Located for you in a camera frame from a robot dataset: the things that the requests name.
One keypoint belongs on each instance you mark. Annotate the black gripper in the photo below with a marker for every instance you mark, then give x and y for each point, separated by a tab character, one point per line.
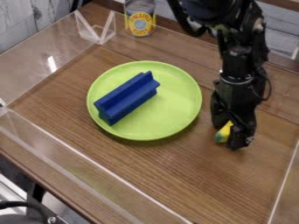
234	101

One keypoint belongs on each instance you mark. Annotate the yellow toy banana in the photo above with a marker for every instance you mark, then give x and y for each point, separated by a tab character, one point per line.
222	135

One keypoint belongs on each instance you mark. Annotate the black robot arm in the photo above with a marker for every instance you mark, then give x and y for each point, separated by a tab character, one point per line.
235	22

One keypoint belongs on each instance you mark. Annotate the green round plate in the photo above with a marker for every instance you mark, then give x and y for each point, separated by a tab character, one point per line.
166	114

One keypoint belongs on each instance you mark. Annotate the blue plastic block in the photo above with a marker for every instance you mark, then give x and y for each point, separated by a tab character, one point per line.
126	98

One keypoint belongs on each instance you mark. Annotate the yellow labelled tin can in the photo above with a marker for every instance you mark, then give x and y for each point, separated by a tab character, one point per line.
140	17

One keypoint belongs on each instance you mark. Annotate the black metal stand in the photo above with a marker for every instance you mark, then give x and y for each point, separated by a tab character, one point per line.
39	212

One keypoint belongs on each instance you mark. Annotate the clear acrylic corner bracket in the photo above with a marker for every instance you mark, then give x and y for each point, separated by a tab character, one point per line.
95	33

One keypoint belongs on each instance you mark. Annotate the clear acrylic front wall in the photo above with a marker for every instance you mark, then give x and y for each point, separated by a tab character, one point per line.
103	197

